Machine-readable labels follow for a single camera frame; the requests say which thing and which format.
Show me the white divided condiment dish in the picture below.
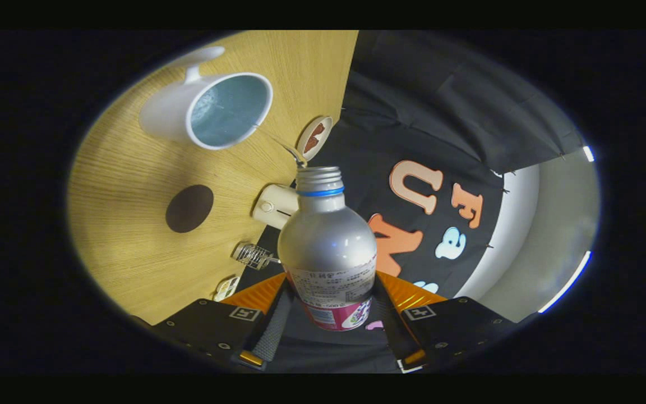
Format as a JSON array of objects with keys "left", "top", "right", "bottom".
[{"left": 214, "top": 275, "right": 241, "bottom": 302}]

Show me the black backdrop cloth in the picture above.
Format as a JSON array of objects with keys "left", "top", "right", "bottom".
[{"left": 233, "top": 31, "right": 584, "bottom": 374}]

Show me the wire utensil holder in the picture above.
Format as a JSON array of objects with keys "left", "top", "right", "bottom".
[{"left": 232, "top": 242, "right": 279, "bottom": 271}]

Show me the round brown coaster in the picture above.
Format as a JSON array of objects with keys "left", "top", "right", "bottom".
[{"left": 165, "top": 184, "right": 215, "bottom": 233}]

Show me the silver juice bottle red label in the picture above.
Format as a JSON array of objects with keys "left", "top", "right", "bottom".
[{"left": 277, "top": 166, "right": 379, "bottom": 332}]

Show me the white plate with red food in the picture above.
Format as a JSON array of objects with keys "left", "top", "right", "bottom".
[{"left": 296, "top": 116, "right": 334, "bottom": 162}]

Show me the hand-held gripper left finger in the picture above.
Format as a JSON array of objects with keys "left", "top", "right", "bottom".
[{"left": 152, "top": 272, "right": 296, "bottom": 371}]

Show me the white cup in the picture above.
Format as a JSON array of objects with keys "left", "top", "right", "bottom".
[{"left": 139, "top": 46, "right": 274, "bottom": 151}]

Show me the wooden table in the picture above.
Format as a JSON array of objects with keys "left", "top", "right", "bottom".
[{"left": 68, "top": 31, "right": 360, "bottom": 326}]

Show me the white toaster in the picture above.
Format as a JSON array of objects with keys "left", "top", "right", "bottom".
[{"left": 252, "top": 183, "right": 299, "bottom": 230}]

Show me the long ceiling light panel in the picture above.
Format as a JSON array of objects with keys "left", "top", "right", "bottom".
[{"left": 538, "top": 250, "right": 592, "bottom": 314}]

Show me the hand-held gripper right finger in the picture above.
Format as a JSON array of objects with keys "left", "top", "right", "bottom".
[{"left": 373, "top": 270, "right": 517, "bottom": 374}]

